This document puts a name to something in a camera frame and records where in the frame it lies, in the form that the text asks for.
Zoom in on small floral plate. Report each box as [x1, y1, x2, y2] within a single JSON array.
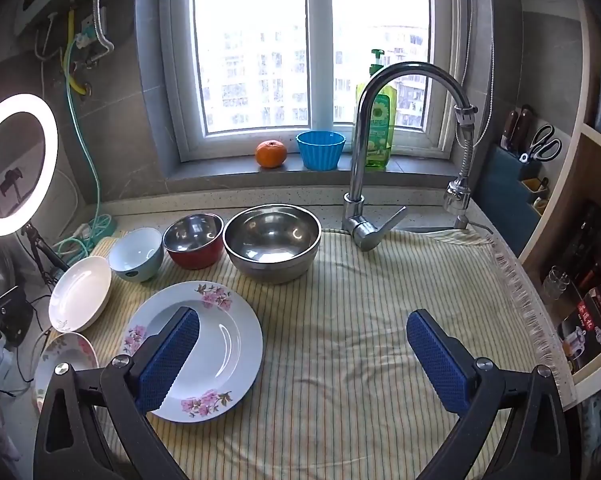
[[32, 333, 100, 413]]

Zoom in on plain white deep plate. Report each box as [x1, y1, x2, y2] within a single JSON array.
[[48, 256, 113, 333]]

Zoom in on large floral white plate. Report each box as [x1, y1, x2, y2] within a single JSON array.
[[120, 281, 262, 424]]

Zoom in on light blue ceramic bowl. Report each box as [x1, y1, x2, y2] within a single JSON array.
[[107, 228, 164, 283]]

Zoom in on red steel bowl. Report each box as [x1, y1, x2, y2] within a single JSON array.
[[163, 212, 224, 270]]

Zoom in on large stainless steel bowl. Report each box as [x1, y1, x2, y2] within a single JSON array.
[[222, 204, 322, 284]]

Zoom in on chrome kitchen faucet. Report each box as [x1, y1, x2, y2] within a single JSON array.
[[342, 62, 477, 252]]

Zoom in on red black box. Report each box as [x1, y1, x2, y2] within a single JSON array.
[[558, 287, 601, 374]]

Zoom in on black tripod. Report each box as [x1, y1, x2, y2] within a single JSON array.
[[19, 223, 72, 291]]

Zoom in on yellow striped cloth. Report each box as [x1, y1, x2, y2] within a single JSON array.
[[87, 230, 570, 479]]

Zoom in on wooden shelf unit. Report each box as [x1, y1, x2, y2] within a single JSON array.
[[520, 0, 601, 408]]

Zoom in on blue knife holder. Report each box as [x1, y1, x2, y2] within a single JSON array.
[[473, 146, 549, 256]]

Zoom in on orange tangerine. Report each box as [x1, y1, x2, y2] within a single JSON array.
[[255, 140, 287, 169]]

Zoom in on green dish soap bottle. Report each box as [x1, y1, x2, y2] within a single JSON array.
[[355, 48, 399, 170]]

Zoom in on blue plastic cup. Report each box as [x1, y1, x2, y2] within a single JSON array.
[[296, 130, 346, 171]]

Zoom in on teal hose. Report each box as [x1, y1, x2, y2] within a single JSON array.
[[52, 34, 118, 264]]

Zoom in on white ring light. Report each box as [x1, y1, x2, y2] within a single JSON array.
[[0, 93, 58, 237]]

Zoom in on black handled scissors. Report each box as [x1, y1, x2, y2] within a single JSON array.
[[519, 124, 563, 164]]

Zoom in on brown handled knives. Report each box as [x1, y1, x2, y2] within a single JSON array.
[[499, 104, 534, 155]]

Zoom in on yellow gas hose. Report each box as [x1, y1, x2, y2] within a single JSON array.
[[59, 8, 88, 97]]

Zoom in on white window frame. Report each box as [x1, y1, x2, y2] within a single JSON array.
[[159, 0, 468, 162]]

